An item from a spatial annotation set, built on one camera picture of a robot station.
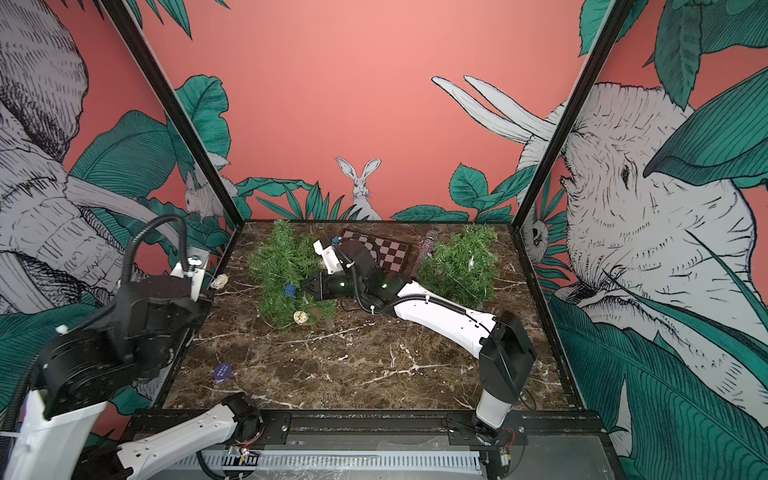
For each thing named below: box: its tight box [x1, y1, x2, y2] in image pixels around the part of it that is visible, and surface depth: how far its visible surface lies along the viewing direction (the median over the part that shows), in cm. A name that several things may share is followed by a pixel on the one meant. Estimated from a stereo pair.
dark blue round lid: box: [214, 362, 233, 384], surface depth 85 cm
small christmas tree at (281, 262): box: [249, 219, 337, 327], surface depth 73 cm
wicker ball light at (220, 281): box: [210, 273, 229, 290], surface depth 58 cm
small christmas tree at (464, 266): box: [416, 224, 499, 310], surface depth 73 cm
